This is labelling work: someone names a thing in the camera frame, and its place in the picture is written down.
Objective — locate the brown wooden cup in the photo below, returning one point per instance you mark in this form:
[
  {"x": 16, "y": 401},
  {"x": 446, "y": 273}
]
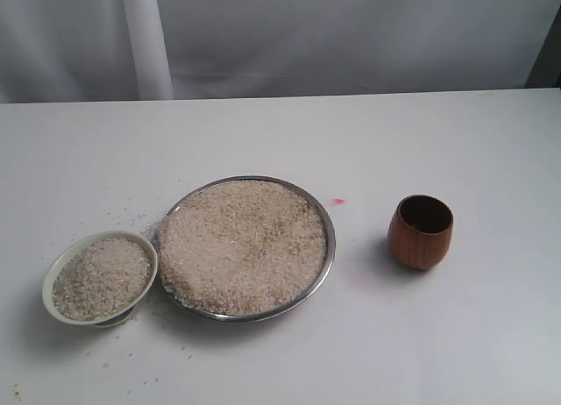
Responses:
[{"x": 420, "y": 231}]

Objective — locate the round steel rice tray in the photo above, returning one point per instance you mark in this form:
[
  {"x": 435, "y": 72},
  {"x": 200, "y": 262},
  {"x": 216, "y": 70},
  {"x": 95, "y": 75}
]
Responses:
[{"x": 244, "y": 249}]

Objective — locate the white ceramic rice bowl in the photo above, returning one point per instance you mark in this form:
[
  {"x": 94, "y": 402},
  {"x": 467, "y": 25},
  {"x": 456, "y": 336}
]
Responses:
[{"x": 100, "y": 280}]

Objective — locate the white curtain backdrop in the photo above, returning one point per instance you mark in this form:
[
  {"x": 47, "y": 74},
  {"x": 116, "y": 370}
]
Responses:
[{"x": 120, "y": 50}]

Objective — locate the dark clutter beside table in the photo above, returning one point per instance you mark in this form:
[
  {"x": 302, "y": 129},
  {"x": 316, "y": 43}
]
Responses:
[{"x": 545, "y": 72}]

